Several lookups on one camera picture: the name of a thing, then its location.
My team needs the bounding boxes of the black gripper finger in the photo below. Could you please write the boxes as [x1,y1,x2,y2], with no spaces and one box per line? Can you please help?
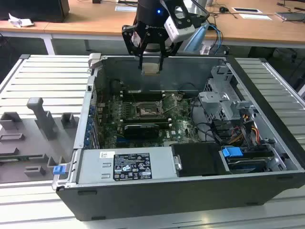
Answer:
[122,23,150,70]
[159,35,182,71]

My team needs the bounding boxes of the silver square CPU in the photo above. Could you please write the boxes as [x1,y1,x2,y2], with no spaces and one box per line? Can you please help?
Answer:
[141,62,161,75]

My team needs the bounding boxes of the CPU socket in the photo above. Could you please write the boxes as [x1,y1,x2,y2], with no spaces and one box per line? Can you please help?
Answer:
[132,101,165,120]

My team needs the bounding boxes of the pale blue teach pendant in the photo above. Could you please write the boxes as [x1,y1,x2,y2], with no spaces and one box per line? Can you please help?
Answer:
[184,23,210,53]

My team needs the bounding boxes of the wooden desk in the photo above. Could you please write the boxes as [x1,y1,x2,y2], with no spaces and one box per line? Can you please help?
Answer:
[0,0,305,50]

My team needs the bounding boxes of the black RAM slots row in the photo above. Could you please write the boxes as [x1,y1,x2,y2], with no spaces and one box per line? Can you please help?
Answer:
[120,90,165,102]
[120,117,173,125]

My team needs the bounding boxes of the silver metal drive cage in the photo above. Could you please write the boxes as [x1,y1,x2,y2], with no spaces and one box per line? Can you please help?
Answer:
[197,65,254,122]

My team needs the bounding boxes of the green motherboard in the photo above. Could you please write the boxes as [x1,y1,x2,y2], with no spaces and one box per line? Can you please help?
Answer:
[97,92,203,147]

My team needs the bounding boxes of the black graphics card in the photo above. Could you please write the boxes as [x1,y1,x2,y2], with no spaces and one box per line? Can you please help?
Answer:
[123,123,160,140]

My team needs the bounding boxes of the white paper sheet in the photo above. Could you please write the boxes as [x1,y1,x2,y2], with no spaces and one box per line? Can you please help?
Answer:
[238,13,273,21]

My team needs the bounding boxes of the black box on desk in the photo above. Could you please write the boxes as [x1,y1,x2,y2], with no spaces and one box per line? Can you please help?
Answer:
[0,0,71,23]

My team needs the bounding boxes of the crumpled white paper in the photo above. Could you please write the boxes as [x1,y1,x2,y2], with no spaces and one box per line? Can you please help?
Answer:
[8,12,34,28]

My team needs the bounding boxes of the black plastic air shroud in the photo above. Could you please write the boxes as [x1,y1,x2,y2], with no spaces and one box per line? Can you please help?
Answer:
[171,143,230,177]

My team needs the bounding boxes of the grey power supply unit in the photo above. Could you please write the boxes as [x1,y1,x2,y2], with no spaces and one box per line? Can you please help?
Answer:
[76,146,179,185]

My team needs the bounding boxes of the hard disk in blue carrier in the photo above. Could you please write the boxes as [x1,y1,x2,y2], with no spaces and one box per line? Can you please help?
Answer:
[221,146,273,174]

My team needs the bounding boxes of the grey parts rack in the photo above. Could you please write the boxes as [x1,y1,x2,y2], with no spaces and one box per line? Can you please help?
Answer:
[0,97,81,185]

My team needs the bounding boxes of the blue case latch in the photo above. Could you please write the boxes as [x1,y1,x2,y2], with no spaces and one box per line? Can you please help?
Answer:
[52,165,66,177]

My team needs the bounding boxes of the black open PC case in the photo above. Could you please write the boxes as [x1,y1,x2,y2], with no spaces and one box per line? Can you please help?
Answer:
[51,52,305,221]

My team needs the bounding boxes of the green RAM stick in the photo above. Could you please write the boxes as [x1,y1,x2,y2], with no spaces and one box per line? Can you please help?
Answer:
[0,155,41,161]

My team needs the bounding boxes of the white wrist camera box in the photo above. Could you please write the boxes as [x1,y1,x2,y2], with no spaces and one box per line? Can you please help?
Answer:
[164,5,196,42]

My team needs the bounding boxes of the grey case hinge handle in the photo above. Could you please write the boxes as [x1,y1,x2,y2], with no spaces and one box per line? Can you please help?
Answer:
[88,52,103,69]

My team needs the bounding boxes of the blue cable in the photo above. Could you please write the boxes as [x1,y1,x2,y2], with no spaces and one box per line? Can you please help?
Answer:
[209,22,224,55]

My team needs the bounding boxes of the black cable bundle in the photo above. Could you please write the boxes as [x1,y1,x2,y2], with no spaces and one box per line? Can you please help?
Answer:
[190,96,224,145]

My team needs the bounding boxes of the orange yellow red wires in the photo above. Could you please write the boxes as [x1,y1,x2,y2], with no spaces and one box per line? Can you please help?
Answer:
[228,114,261,146]

